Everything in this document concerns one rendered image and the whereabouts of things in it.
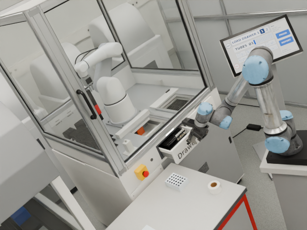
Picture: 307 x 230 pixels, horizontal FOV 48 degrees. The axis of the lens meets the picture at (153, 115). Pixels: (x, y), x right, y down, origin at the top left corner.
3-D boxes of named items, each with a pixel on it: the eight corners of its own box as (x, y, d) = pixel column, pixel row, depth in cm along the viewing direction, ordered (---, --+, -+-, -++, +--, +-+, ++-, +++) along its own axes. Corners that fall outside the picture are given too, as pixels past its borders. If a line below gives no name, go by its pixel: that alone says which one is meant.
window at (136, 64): (206, 87, 249) (159, -49, 204) (124, 163, 207) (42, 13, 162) (205, 87, 249) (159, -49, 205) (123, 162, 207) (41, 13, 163)
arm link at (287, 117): (298, 126, 190) (293, 105, 185) (294, 140, 181) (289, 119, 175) (275, 127, 197) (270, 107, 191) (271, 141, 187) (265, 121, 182)
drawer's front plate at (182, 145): (204, 136, 229) (199, 123, 224) (177, 164, 214) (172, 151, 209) (202, 136, 230) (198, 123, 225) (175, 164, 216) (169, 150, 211)
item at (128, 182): (221, 102, 260) (216, 86, 253) (128, 195, 210) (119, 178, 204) (142, 93, 330) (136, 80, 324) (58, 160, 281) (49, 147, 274)
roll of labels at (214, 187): (223, 185, 193) (221, 180, 191) (219, 195, 188) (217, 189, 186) (211, 185, 197) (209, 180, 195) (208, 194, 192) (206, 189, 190)
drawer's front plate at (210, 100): (216, 107, 254) (212, 95, 248) (192, 131, 239) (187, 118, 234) (214, 107, 255) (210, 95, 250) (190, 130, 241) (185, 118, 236)
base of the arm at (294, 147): (302, 137, 196) (299, 123, 192) (303, 154, 184) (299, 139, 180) (275, 140, 203) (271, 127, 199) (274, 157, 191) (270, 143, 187)
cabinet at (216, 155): (247, 178, 297) (223, 101, 260) (173, 273, 247) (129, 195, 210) (171, 154, 368) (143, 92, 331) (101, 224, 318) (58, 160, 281)
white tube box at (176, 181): (189, 182, 205) (187, 177, 204) (180, 191, 202) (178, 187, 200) (175, 176, 215) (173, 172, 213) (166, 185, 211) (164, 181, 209)
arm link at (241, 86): (260, 34, 169) (218, 101, 203) (256, 43, 162) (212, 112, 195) (281, 45, 168) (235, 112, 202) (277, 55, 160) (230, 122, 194)
